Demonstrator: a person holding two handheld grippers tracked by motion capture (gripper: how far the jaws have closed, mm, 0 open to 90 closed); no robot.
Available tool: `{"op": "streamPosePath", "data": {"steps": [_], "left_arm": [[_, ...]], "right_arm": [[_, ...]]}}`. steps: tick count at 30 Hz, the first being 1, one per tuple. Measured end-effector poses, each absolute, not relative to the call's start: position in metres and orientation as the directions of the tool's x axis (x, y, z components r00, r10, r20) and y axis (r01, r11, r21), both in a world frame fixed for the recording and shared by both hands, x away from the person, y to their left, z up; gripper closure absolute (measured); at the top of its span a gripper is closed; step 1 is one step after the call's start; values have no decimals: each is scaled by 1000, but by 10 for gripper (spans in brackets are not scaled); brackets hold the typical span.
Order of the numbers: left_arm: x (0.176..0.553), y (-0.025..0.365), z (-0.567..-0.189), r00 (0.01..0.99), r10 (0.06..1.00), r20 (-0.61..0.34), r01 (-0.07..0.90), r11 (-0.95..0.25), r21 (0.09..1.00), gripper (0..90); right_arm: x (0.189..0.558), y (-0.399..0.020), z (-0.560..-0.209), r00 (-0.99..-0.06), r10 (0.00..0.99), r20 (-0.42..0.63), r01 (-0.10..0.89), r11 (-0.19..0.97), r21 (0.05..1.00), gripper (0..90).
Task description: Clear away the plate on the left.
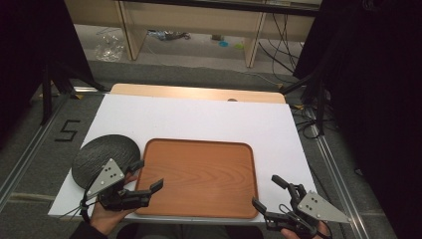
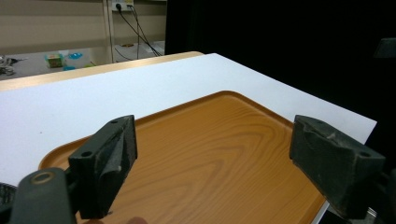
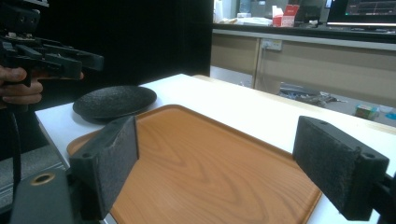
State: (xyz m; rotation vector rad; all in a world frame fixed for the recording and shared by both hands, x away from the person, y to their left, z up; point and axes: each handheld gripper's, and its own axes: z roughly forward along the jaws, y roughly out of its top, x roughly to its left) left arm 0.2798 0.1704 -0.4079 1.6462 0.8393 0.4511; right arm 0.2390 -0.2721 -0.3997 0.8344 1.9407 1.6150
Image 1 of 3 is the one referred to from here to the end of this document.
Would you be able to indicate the person's left hand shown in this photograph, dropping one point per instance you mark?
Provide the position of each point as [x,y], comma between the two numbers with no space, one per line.
[104,220]

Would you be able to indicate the small green object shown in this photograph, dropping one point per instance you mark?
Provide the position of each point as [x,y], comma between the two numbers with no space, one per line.
[239,46]

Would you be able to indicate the round black textured plate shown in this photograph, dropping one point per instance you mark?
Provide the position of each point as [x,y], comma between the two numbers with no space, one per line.
[103,149]

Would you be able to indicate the clear plastic bag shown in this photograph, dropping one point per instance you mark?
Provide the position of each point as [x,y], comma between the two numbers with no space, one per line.
[109,48]

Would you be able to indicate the light wooden shelf unit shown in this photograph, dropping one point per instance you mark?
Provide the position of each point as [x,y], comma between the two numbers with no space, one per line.
[132,36]

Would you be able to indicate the dark crumpled plastic bundle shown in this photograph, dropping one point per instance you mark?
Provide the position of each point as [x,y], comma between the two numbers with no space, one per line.
[167,35]

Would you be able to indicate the metal floor rail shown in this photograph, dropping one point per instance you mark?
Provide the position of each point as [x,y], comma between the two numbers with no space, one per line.
[338,179]
[30,154]

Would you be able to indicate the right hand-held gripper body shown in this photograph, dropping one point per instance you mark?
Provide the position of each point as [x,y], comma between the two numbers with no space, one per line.
[318,207]

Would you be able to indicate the white table cover board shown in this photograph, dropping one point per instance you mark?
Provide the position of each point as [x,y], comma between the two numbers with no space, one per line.
[199,119]

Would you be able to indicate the person's right hand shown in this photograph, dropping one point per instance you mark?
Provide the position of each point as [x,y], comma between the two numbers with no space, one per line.
[323,232]

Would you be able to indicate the black metal stand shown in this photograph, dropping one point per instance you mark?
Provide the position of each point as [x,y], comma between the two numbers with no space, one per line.
[320,103]
[46,96]

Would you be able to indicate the yellow tape piece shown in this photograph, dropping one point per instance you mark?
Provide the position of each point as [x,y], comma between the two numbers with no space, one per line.
[298,106]
[79,96]

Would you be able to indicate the small blue disc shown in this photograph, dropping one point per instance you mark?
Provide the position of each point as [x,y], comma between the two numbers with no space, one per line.
[223,44]

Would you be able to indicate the black curtain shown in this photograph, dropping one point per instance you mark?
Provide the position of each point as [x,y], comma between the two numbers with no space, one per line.
[33,49]
[378,99]

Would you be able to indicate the brown wooden tray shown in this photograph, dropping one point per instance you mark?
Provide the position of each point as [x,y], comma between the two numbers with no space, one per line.
[199,179]

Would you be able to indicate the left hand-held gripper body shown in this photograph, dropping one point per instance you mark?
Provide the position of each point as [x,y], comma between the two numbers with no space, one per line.
[106,176]

